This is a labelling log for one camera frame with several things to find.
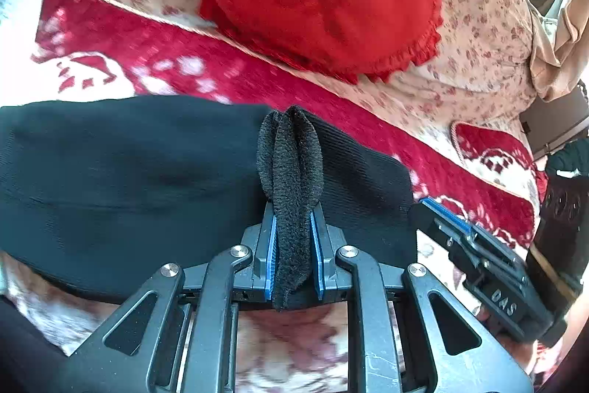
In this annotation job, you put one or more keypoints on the black pants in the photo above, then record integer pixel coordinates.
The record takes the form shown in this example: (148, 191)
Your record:
(115, 190)

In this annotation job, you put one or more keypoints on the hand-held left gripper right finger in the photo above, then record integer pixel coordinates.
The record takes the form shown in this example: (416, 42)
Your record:
(316, 255)

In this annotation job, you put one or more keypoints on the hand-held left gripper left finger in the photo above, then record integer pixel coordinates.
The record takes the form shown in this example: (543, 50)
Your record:
(271, 250)

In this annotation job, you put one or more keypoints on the red patterned blanket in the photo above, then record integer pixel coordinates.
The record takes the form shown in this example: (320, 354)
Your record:
(276, 84)

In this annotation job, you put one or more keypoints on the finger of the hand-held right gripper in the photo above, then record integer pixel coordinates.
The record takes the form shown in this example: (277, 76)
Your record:
(441, 220)

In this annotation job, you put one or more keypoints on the floral beige quilt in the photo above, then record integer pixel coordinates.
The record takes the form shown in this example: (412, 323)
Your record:
(483, 52)

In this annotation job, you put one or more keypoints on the fluffy cream floral blanket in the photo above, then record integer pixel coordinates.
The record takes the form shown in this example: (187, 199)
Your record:
(285, 347)

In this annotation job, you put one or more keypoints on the black object with round holes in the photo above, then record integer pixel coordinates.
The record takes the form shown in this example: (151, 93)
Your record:
(568, 213)

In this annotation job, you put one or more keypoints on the person's right hand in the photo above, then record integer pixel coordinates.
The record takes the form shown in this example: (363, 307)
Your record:
(487, 318)

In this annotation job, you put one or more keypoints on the person's right forearm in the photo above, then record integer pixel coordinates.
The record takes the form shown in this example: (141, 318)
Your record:
(575, 324)

